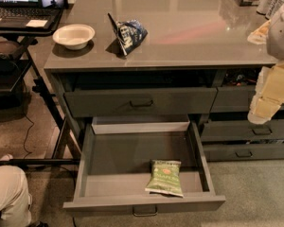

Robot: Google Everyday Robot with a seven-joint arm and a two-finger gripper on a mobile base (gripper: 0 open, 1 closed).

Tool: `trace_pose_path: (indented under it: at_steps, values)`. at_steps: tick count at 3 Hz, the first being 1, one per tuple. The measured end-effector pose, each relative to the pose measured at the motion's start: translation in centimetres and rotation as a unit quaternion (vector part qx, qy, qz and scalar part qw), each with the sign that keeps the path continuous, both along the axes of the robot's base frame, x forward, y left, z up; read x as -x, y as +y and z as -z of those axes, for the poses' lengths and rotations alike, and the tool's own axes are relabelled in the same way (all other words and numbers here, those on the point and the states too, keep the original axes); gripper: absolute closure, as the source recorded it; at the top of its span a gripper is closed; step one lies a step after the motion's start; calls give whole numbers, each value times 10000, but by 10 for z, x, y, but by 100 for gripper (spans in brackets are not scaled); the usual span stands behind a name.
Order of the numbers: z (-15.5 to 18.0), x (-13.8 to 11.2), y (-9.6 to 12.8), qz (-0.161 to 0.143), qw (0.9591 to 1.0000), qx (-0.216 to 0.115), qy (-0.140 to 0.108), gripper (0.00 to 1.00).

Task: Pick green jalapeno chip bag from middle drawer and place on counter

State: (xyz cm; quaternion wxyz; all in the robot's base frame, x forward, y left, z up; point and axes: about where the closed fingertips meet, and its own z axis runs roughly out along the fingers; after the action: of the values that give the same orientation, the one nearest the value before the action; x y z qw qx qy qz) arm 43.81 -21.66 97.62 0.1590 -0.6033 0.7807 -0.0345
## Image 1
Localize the green jalapeno chip bag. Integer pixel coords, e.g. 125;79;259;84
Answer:
145;160;184;198

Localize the grey top right drawer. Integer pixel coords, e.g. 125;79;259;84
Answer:
210;84;284;114

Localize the white paper bowl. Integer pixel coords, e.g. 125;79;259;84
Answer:
53;24;95;50

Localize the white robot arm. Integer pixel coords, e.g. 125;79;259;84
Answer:
247;4;284;125

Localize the blue crumpled chip bag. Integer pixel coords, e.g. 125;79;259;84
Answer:
108;14;148;56

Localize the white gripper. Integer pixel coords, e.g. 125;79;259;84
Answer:
247;61;284;125

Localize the grey middle right drawer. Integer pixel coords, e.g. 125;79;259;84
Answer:
201;119;284;142

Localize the black laptop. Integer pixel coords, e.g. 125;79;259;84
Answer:
0;0;62;30

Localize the open grey middle drawer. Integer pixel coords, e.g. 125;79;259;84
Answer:
63;123;225;217

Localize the black laptop stand cart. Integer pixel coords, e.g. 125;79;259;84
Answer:
0;29;80;167

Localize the black smartphone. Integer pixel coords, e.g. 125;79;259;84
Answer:
38;0;68;9

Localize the grey top left drawer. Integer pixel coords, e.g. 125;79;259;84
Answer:
64;87;217;117

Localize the grey counter cabinet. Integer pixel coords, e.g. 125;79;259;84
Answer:
43;0;284;163

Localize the grey bottom right drawer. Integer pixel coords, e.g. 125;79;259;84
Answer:
204;144;284;162

